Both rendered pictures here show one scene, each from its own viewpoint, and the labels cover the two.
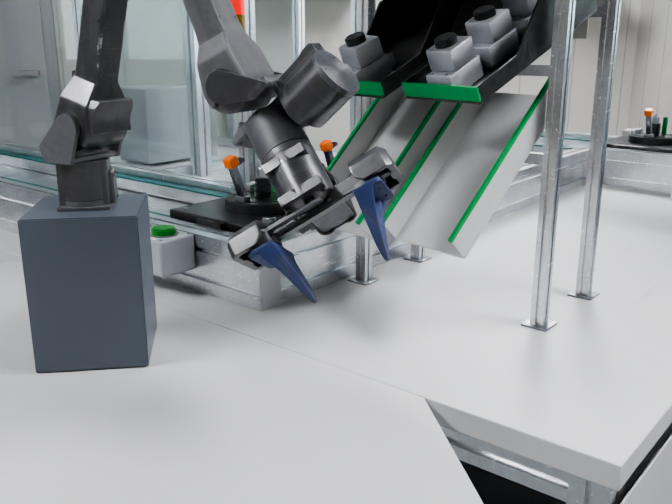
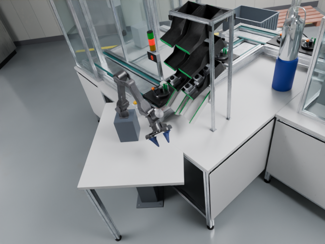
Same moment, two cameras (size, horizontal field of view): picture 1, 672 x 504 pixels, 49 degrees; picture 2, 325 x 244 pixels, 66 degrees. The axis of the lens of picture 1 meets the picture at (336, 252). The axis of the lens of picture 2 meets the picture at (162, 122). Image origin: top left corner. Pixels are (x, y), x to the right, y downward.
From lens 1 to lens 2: 1.04 m
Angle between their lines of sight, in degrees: 30
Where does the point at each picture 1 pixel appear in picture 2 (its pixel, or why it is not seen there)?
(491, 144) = (201, 97)
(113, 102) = (125, 104)
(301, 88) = (153, 116)
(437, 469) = (179, 169)
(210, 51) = (139, 106)
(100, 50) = (122, 98)
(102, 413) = (131, 153)
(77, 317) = (125, 135)
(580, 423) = (206, 160)
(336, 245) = not seen: hidden behind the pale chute
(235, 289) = not seen: hidden behind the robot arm
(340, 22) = not seen: outside the picture
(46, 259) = (119, 128)
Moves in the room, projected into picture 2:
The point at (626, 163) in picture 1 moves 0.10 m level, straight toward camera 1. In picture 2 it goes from (272, 51) to (269, 55)
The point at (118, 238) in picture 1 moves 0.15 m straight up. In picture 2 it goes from (130, 124) to (125, 108)
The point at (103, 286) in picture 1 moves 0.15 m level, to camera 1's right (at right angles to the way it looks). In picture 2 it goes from (128, 130) to (148, 131)
